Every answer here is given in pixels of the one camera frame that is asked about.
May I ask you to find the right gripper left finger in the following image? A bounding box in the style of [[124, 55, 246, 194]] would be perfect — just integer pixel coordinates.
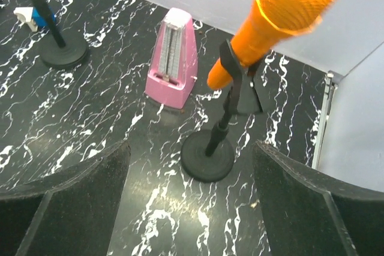
[[1, 141, 131, 255]]

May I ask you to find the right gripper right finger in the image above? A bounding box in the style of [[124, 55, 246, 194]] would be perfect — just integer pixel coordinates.
[[253, 141, 383, 255]]

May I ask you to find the black round-base mic stand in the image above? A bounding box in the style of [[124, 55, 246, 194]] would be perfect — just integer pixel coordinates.
[[31, 0, 88, 70]]

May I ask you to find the orange microphone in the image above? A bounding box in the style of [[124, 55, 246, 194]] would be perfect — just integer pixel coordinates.
[[206, 0, 346, 91]]

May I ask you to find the pink metronome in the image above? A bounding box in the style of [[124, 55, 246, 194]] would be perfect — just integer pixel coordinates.
[[145, 8, 198, 109]]

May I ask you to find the blue and white block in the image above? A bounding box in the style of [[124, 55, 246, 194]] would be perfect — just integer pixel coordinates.
[[13, 7, 48, 32]]

